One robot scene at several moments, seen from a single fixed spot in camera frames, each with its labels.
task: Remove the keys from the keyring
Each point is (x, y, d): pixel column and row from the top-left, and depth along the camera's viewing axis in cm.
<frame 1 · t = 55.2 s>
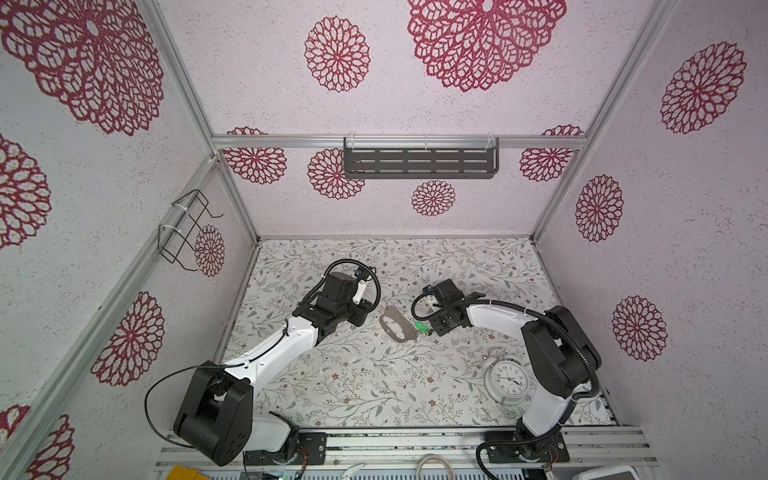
left hand: (362, 306, 87), fingers open
right hand: (439, 317, 96), fingers open
silver metal key bottle opener: (409, 330, 98), on the table
green key tag: (422, 327, 97), on the table
white round alarm clock: (507, 380, 83), point 4 cm above the table

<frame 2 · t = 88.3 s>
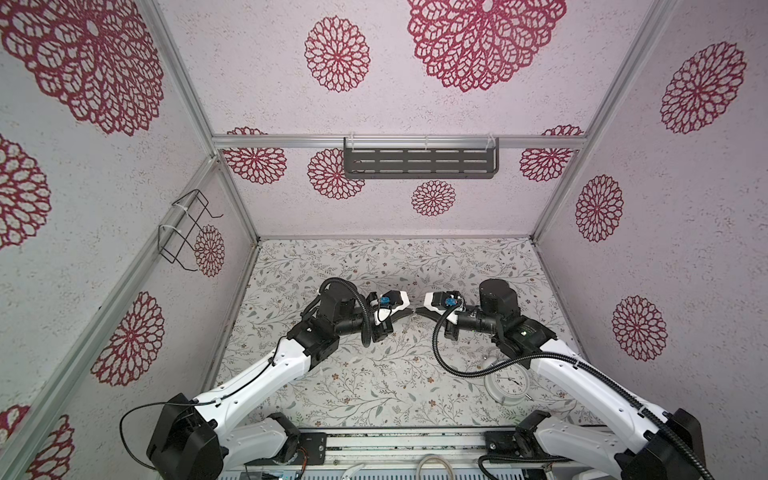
left hand: (406, 313, 72), fingers closed
right hand: (420, 302, 71), fingers closed
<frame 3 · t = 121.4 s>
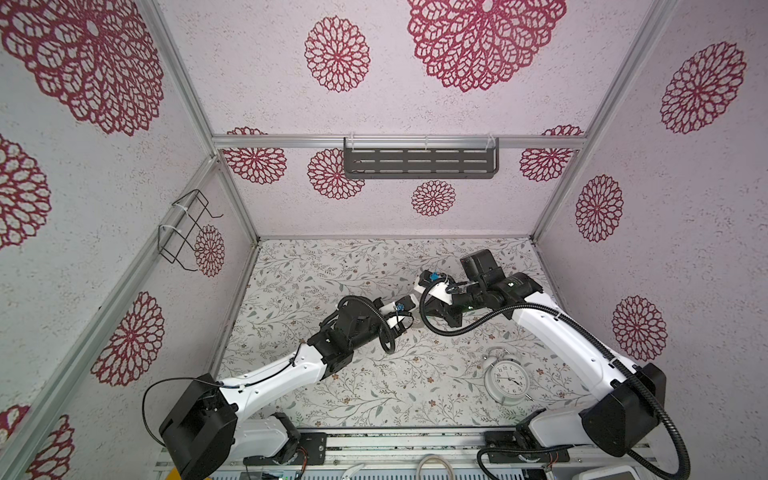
left hand: (404, 306, 78), fingers closed
right hand: (424, 302, 75), fingers closed
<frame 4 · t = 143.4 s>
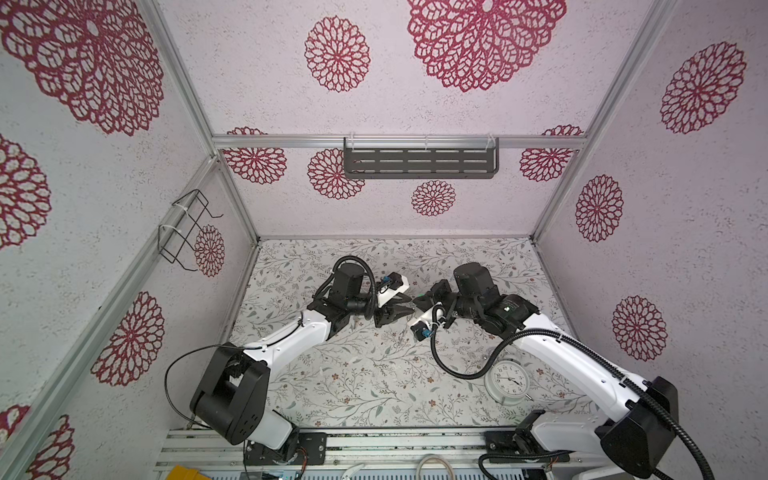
left hand: (408, 307, 79), fingers open
right hand: (418, 284, 75), fingers closed
